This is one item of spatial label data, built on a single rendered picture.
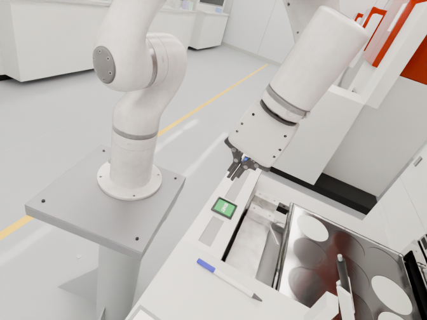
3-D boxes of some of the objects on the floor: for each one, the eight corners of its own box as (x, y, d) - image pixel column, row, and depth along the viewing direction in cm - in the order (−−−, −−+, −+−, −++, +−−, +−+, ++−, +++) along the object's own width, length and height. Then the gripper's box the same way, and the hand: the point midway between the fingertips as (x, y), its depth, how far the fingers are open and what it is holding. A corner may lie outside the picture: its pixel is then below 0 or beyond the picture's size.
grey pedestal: (7, 331, 110) (-44, 188, 66) (77, 251, 147) (74, 124, 103) (117, 379, 107) (139, 263, 63) (160, 284, 144) (193, 169, 100)
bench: (221, 47, 779) (243, -33, 672) (196, 53, 631) (218, -48, 523) (190, 35, 799) (206, -44, 691) (158, 38, 650) (173, -62, 543)
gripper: (241, 86, 42) (195, 163, 53) (318, 138, 41) (256, 206, 52) (252, 78, 49) (209, 149, 59) (319, 123, 48) (264, 187, 58)
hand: (236, 169), depth 54 cm, fingers closed
